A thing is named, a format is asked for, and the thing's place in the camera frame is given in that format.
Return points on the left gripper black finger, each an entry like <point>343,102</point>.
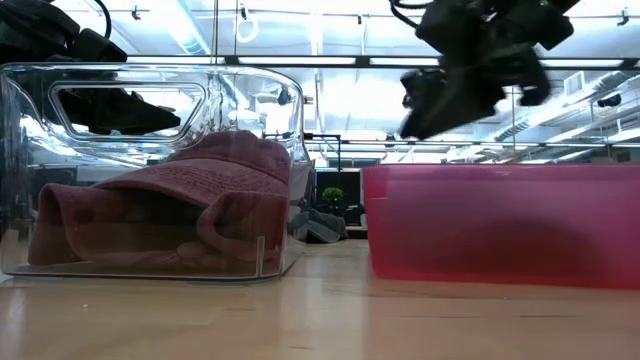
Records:
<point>150,125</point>
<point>145,110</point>

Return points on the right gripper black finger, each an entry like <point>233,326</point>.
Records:
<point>455,107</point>

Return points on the maroon baseball cap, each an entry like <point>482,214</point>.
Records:
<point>200,180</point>

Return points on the clear plastic bin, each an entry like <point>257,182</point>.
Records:
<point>240,100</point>

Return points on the pink-red plastic bin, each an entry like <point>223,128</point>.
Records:
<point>500,195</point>

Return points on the dark grey baseball cap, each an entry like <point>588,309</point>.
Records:
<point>500,255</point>

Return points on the black metal pipe stand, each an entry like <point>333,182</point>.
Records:
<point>339,150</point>

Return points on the small round potted shrub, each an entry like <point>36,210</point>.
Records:
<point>333,197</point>

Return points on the grey fabric bundle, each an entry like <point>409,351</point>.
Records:
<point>325,227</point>

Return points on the silver spiral air duct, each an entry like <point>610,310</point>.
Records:
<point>190,30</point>

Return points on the black ceiling light rail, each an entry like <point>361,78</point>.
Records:
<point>300,61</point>

